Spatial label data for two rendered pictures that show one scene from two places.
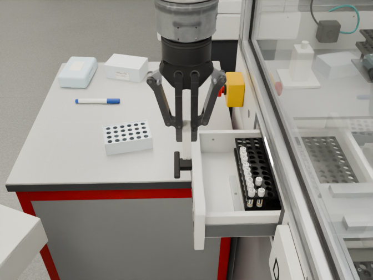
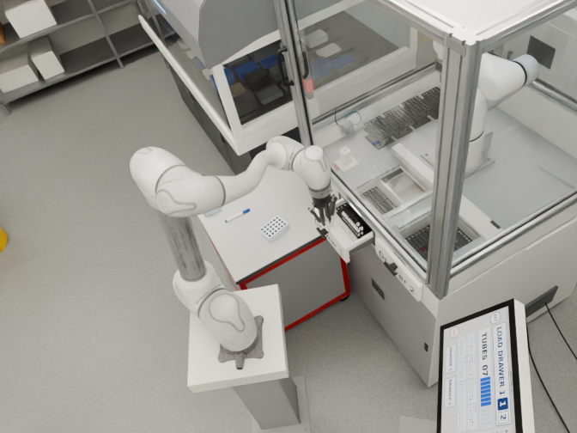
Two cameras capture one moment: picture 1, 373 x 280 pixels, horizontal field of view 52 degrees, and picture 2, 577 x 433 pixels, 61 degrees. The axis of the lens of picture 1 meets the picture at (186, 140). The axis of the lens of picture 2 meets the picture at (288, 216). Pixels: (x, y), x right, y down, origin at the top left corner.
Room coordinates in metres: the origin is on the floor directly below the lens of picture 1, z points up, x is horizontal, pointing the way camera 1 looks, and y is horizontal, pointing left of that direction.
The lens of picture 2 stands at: (-0.66, 0.48, 2.60)
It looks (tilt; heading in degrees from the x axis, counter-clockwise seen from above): 49 degrees down; 345
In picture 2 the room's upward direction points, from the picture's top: 15 degrees counter-clockwise
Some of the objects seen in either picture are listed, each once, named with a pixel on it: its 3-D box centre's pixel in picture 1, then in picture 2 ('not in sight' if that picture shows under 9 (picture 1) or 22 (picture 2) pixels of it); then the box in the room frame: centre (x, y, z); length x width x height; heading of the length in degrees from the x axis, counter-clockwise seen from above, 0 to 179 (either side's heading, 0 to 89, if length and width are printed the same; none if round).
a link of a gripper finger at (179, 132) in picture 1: (174, 128); not in sight; (0.54, 0.02, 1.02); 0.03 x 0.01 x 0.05; 91
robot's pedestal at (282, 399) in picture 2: not in sight; (264, 381); (0.34, 0.53, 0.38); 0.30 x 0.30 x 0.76; 69
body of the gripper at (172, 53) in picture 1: (186, 60); (321, 198); (0.54, 0.00, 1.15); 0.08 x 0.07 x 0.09; 91
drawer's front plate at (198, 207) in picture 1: (196, 175); (329, 234); (0.57, -0.02, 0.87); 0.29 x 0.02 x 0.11; 2
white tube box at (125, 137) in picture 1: (127, 136); (274, 228); (0.82, 0.16, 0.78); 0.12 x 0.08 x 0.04; 104
